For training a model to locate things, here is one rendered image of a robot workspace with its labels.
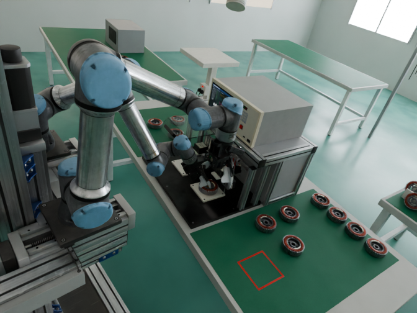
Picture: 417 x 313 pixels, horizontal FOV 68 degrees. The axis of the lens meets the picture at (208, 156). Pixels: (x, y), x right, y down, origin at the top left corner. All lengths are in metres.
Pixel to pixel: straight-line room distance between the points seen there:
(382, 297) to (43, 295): 1.41
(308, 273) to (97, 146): 1.15
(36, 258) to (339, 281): 1.29
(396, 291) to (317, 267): 0.38
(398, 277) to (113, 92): 1.61
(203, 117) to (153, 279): 1.52
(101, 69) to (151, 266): 1.80
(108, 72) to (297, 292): 1.20
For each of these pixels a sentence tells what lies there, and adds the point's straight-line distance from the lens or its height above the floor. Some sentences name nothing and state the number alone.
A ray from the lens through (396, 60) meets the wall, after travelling 8.11.
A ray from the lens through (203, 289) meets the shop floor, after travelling 2.30.
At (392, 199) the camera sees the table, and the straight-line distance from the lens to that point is 2.44.
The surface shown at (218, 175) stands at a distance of 1.74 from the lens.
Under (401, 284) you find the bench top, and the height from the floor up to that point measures 0.75.
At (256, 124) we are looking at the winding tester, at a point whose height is 1.25.
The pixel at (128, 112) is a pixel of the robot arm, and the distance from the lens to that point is 1.28.
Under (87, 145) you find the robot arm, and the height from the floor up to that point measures 1.44.
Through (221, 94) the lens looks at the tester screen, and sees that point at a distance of 1.75.
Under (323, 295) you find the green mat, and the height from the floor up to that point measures 0.75.
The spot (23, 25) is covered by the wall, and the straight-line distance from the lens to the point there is 5.97.
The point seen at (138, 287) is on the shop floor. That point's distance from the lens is 2.27.
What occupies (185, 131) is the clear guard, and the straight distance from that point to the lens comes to 1.71.
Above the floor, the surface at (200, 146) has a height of 0.92.
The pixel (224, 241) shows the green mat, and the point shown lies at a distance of 1.58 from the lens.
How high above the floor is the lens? 1.92
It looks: 34 degrees down
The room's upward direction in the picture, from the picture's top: 12 degrees clockwise
